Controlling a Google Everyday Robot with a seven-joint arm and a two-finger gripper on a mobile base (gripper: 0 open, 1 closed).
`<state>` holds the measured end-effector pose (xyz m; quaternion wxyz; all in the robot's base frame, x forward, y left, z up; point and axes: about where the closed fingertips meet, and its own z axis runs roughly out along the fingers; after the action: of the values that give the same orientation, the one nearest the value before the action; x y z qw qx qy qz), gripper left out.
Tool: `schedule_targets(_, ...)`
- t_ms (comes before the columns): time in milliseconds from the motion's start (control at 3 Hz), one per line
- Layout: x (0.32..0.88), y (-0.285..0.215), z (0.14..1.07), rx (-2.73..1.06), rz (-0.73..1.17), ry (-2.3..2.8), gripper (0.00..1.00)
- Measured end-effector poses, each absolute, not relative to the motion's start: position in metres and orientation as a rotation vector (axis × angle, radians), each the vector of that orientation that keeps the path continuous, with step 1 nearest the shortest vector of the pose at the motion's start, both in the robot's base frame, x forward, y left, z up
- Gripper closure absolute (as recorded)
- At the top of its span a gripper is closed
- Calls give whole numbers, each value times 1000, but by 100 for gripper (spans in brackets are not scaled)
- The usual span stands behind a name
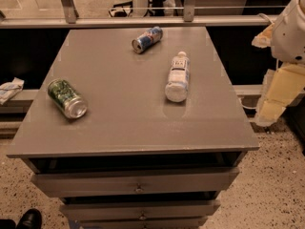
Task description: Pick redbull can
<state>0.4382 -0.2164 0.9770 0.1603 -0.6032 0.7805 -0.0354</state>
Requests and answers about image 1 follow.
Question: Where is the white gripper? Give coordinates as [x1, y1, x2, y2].
[252, 0, 305, 127]

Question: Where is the top grey drawer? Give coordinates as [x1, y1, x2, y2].
[31, 167, 239, 198]

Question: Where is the bottom grey drawer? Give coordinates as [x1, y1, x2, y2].
[69, 218, 207, 229]

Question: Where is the black office chair base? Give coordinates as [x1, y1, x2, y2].
[109, 0, 150, 17]

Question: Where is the grey metal railing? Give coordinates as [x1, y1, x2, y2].
[0, 0, 277, 29]

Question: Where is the white crumpled packet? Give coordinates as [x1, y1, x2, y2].
[0, 77, 24, 105]

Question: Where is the grey drawer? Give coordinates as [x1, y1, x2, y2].
[31, 167, 239, 198]
[69, 218, 207, 229]
[60, 200, 220, 221]

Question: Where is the middle grey drawer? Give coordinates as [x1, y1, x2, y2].
[60, 200, 220, 221]

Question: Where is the grey drawer cabinet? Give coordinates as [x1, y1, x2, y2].
[6, 26, 260, 229]

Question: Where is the green soda can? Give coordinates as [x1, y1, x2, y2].
[48, 79, 88, 119]

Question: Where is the black shoe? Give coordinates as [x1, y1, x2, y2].
[16, 208, 42, 229]

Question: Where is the red bull can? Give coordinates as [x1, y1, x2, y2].
[132, 26, 163, 53]

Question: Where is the white plastic bottle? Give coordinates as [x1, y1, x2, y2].
[165, 52, 190, 102]

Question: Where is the white cable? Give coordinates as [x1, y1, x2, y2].
[257, 12, 276, 25]

